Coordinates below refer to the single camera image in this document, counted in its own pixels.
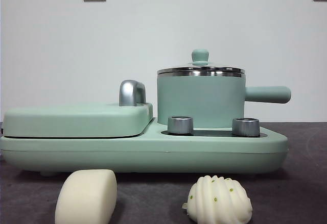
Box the glass lid with green knob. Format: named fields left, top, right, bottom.
left=156, top=48, right=244, bottom=74

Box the twisted scallion steamed bun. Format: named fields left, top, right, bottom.
left=181, top=175, right=253, bottom=224

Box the plain white steamed bun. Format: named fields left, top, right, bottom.
left=54, top=169, right=118, bottom=224

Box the silver control knob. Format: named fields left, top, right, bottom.
left=167, top=116, right=194, bottom=135
left=232, top=117, right=261, bottom=136

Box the green breakfast machine base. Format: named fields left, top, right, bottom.
left=0, top=128, right=289, bottom=178

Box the green griddle cover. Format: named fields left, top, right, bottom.
left=3, top=102, right=154, bottom=138

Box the green pot with handle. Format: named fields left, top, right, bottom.
left=156, top=71, right=292, bottom=129

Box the silver cover handle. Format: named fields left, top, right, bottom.
left=119, top=80, right=147, bottom=107

